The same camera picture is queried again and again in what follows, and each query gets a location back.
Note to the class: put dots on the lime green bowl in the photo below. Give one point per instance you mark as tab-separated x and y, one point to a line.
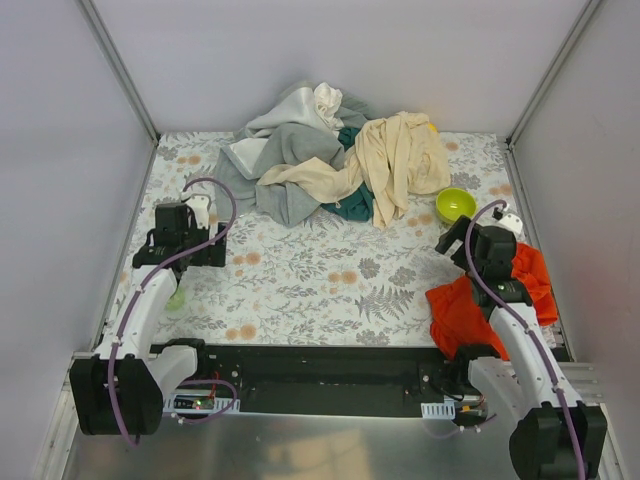
452	203

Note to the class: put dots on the grey sweatshirt cloth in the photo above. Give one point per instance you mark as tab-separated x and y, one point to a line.
288	134

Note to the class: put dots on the teal green cloth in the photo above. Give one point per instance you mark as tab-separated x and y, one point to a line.
358	206

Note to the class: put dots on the right aluminium frame post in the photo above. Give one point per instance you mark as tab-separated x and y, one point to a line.
578	29

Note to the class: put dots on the floral patterned table mat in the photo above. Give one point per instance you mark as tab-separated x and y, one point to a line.
326	281

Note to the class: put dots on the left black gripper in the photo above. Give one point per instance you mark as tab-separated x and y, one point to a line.
198	251

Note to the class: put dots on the left aluminium frame post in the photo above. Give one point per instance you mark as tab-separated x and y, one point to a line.
118	68

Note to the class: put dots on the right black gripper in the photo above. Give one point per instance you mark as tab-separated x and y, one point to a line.
451	237

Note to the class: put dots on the cream beige cloth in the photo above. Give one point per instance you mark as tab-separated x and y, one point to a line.
395	157

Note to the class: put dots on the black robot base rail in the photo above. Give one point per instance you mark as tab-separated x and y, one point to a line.
319	380

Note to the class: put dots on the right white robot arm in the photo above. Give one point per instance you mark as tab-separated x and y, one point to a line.
554	433

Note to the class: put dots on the aluminium frame post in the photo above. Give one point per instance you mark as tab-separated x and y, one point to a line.
118	68
578	29

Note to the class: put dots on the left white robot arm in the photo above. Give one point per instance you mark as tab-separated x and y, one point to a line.
120	389

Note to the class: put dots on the orange red cloth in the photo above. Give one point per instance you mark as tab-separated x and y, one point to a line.
458	321

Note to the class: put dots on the white small cloth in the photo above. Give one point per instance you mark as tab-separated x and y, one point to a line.
328	100

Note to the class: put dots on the light green small cup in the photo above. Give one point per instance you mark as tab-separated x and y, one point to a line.
176	301

